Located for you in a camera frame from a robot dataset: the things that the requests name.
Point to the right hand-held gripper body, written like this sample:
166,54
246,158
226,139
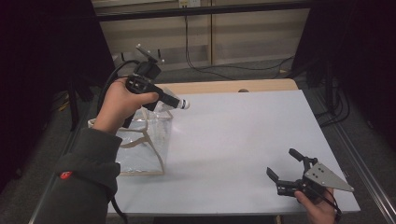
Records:
323,177

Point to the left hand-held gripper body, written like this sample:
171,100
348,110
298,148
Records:
144,84

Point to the white feather shuttlecock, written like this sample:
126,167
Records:
186,104

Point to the transparent bag with beige trim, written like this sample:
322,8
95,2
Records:
146,155

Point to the person's left hand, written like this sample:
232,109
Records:
120,105

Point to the person's right hand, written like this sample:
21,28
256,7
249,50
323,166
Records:
320,213

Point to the black stand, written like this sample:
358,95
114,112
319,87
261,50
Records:
330,87

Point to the beige wooden cabinet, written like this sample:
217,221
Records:
249,37

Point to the black curtain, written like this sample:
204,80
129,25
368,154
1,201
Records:
37,46
367,46

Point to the white wall socket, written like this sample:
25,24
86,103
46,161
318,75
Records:
190,3

